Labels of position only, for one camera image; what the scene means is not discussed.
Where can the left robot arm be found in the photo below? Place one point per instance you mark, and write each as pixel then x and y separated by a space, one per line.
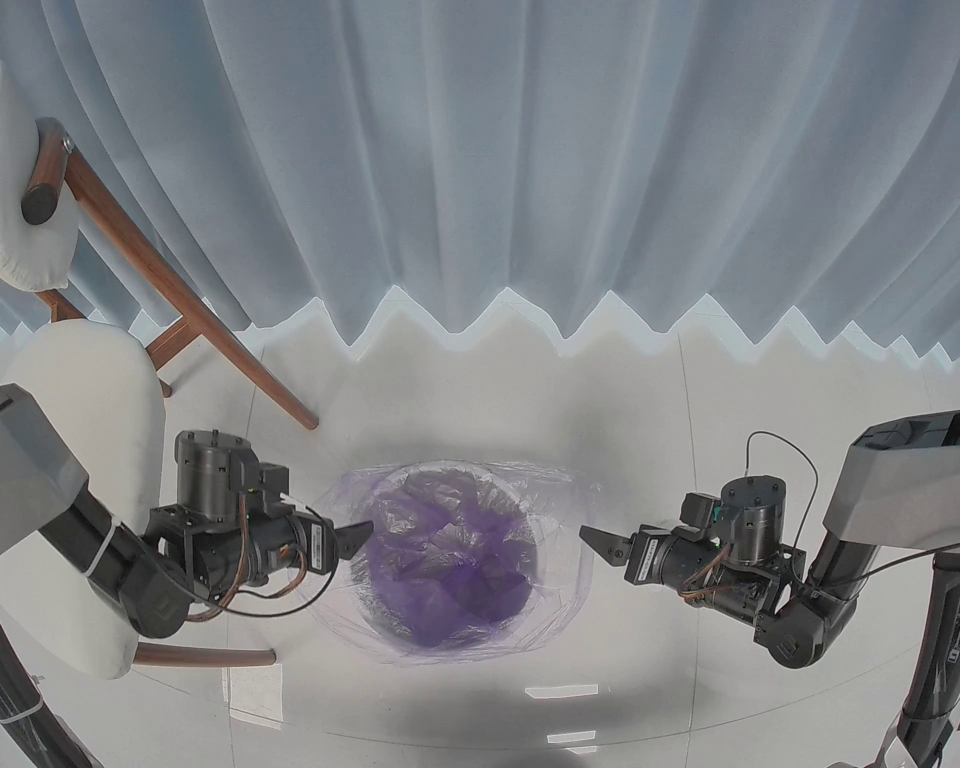
pixel 142 577

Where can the wooden chair with white cushions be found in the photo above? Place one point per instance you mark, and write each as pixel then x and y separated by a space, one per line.
pixel 90 420

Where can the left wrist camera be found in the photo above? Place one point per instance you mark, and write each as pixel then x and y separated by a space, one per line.
pixel 274 486

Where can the purple plastic bag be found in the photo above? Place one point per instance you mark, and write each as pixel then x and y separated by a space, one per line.
pixel 450 555

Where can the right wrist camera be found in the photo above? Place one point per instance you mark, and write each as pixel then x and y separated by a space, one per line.
pixel 697 510

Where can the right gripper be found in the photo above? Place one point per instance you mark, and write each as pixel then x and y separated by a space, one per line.
pixel 675 562

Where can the pale blue curtain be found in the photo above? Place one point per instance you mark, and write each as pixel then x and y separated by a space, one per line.
pixel 480 150

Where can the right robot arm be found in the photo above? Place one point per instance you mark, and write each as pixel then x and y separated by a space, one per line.
pixel 885 480

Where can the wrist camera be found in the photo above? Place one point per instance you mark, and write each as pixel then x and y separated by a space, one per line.
pixel 274 486
pixel 697 510

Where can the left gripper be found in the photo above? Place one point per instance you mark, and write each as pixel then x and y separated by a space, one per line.
pixel 285 547

